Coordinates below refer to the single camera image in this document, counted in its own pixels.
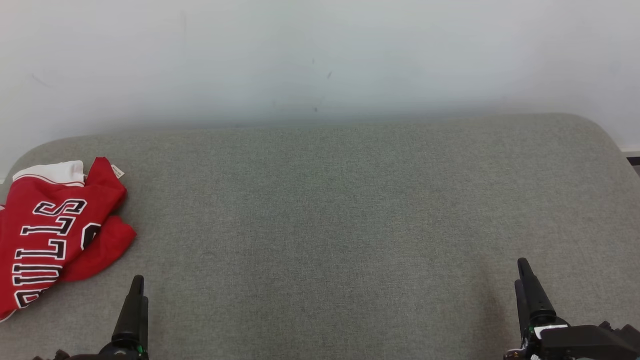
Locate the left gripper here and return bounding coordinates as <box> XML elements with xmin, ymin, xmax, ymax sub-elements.
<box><xmin>70</xmin><ymin>275</ymin><xmax>150</xmax><ymax>360</ymax></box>

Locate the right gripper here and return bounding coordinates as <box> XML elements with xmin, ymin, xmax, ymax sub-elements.
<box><xmin>504</xmin><ymin>257</ymin><xmax>571</xmax><ymax>360</ymax></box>

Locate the red Bulls print shirt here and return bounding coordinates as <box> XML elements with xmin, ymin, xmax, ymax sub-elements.
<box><xmin>0</xmin><ymin>156</ymin><xmax>137</xmax><ymax>323</ymax></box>

